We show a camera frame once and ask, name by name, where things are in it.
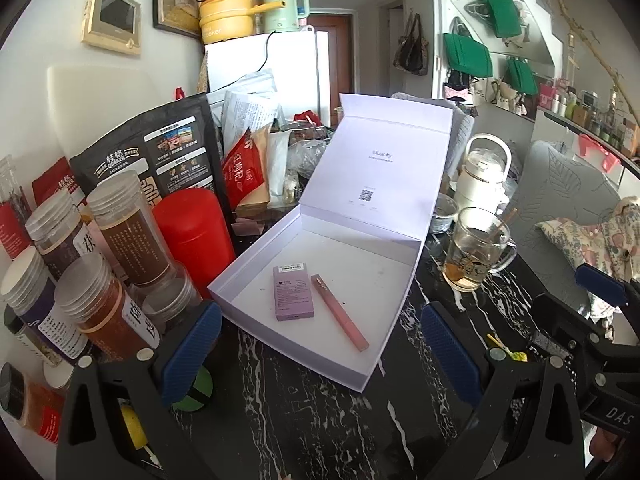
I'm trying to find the person's right hand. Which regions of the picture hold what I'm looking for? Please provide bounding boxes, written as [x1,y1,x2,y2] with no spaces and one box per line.
[592,430,624,466]

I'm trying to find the red oats packet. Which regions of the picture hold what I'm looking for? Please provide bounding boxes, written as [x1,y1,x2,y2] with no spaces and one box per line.
[32,157,86,211]

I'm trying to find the small purple box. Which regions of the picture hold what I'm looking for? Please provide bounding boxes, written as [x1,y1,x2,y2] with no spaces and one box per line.
[273,264,316,322]

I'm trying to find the white fridge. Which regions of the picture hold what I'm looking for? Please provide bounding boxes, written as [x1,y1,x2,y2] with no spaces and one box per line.
[205,30,331,127]

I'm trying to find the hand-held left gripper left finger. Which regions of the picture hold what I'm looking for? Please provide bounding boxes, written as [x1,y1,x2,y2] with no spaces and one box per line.
[55,301,224,480]

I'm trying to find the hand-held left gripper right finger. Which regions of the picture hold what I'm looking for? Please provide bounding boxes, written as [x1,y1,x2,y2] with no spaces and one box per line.
[420,301,587,480]

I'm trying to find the brown hanging bag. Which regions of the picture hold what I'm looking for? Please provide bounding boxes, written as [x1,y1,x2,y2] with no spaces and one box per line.
[393,12,431,77]

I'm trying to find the red snack packet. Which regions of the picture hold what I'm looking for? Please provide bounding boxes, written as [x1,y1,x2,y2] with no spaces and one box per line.
[222,127,274,212]

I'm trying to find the tall jar red label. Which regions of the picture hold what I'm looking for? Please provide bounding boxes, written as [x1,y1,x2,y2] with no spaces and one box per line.
[0,155,34,261]

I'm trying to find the yellow green candy stick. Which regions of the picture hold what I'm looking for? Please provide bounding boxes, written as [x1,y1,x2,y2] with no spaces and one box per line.
[487,332,529,363]

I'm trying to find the yellow round object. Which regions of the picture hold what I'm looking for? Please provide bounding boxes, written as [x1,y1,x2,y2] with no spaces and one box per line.
[120,402,152,454]

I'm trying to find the glass mug with cartoon print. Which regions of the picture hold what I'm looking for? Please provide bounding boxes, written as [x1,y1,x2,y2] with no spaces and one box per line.
[442,206,518,294]

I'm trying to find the white hinged gift box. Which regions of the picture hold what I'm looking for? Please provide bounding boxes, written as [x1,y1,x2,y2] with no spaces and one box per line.
[206,92,468,393]

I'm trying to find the clear jar dark purple contents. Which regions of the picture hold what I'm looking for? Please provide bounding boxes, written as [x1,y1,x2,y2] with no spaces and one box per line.
[25,190,108,282]

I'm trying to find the bamboo branch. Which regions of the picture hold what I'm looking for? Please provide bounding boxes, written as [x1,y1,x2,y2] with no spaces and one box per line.
[542,0,640,127]

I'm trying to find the black oats bag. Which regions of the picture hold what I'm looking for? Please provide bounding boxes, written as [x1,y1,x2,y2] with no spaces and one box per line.
[69,92,232,221]

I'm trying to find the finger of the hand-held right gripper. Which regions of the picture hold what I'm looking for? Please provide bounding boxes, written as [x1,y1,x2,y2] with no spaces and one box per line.
[531,294,602,362]
[574,262,640,310]

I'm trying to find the floral cushion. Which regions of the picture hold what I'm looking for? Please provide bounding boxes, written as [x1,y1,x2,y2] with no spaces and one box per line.
[535,197,640,322]

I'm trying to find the white plastic bag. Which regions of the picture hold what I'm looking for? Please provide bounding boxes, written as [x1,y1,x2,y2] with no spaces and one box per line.
[207,70,279,132]

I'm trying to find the brown wooden door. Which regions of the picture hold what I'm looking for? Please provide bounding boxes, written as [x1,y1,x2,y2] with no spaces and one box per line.
[306,14,351,111]

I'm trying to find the row of bottles on shelf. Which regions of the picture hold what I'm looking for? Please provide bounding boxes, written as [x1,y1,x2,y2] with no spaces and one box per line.
[537,77,640,157]

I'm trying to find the white kettle with handle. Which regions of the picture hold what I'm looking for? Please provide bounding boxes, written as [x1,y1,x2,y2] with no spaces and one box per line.
[456,132,514,217]

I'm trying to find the clear plastic bag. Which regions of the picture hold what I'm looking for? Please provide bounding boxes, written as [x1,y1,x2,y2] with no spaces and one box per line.
[287,137,329,177]

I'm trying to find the green black tin can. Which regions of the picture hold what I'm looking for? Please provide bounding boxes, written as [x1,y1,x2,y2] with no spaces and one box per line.
[172,365,214,413]

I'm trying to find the clear jar brown contents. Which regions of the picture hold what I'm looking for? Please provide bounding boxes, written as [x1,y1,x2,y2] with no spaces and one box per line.
[87,170,179,287]

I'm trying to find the small grey bowl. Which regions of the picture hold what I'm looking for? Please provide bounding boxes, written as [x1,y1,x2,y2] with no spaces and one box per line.
[431,192,460,234]

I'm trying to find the black printed packet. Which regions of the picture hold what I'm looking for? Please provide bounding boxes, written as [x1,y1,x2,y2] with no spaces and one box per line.
[527,330,557,357]

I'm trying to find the red canister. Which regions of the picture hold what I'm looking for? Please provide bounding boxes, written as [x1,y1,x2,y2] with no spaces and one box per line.
[152,187,237,302]

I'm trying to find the pink stick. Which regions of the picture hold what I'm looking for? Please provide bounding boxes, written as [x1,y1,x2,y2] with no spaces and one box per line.
[310,274,370,352]

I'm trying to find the red-labelled jar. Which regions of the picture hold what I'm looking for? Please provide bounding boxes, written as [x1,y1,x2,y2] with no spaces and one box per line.
[0,362,66,444]

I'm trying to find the wall intercom panel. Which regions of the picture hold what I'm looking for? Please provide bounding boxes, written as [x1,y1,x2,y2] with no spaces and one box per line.
[81,0,144,58]

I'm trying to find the green bag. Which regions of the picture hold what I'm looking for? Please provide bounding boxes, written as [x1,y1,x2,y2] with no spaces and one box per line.
[444,34,494,77]
[505,57,539,96]
[482,0,524,39]

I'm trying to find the black power cable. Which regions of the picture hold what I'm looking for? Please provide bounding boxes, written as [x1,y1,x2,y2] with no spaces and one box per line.
[252,30,282,79]

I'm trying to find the white-lidded jar purple label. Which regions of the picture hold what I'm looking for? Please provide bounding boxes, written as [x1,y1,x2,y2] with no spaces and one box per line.
[0,250,89,362]

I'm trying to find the yellow cooker pot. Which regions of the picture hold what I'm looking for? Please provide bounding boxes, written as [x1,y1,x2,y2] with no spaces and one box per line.
[198,0,282,45]

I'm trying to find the empty clear jar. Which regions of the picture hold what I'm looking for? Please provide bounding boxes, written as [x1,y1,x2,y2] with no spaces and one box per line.
[142,275,204,332]

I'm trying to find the green electric kettle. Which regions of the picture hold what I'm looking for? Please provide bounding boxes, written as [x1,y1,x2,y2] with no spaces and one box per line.
[262,0,310,35]

